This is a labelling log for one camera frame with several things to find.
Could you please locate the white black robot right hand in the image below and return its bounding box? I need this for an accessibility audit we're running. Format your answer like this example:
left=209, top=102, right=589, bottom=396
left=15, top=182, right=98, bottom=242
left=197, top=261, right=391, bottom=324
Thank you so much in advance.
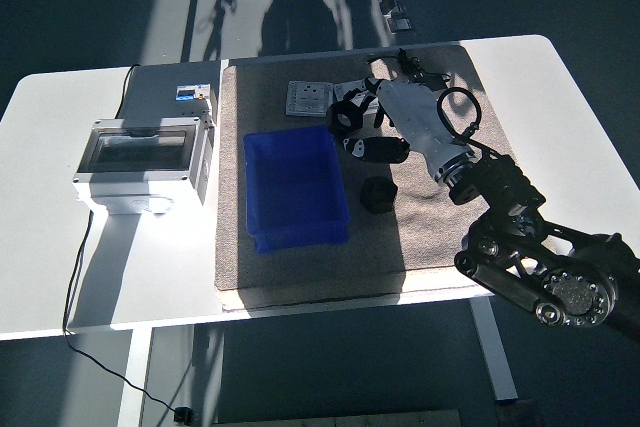
left=327, top=76, right=475, bottom=180

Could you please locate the black plastic nut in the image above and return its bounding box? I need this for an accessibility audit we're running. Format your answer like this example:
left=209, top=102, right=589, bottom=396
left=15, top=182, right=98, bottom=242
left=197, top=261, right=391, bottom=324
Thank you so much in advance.
left=359, top=176, right=399, bottom=214

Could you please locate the blue plastic box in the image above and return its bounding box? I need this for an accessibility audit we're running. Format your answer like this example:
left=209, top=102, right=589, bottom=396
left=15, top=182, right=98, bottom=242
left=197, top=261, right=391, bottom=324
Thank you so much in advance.
left=243, top=125, right=351, bottom=254

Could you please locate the grey electrical distribution box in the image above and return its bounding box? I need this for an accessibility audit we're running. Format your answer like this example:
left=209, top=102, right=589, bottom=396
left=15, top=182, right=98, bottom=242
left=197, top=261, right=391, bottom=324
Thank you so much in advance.
left=71, top=114, right=217, bottom=217

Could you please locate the grey-brown mat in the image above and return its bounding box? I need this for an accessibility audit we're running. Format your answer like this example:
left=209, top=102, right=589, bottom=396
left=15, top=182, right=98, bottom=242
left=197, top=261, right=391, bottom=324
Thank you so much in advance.
left=213, top=44, right=517, bottom=299

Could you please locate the small blue white breaker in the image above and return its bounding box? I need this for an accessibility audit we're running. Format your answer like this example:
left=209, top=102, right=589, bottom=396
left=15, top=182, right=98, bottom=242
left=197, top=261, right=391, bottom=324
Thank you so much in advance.
left=173, top=84, right=212, bottom=116

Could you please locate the white table leg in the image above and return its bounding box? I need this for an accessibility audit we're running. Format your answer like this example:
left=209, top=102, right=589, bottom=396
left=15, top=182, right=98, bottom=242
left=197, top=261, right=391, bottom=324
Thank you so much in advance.
left=116, top=328, right=152, bottom=427
left=468, top=296, right=519, bottom=404

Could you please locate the black plug adapter with cord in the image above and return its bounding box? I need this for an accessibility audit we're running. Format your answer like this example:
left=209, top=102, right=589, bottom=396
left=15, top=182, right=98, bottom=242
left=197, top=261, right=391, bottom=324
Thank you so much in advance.
left=367, top=48, right=452, bottom=94

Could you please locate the grey wall socket plate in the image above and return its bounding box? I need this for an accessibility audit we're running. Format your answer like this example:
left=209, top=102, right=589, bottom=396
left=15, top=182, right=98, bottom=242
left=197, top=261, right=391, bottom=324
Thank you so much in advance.
left=284, top=79, right=335, bottom=118
left=333, top=80, right=370, bottom=102

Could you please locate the thin black power cable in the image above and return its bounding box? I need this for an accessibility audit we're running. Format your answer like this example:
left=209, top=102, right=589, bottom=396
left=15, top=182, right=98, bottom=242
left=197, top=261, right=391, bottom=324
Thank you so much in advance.
left=60, top=64, right=182, bottom=413

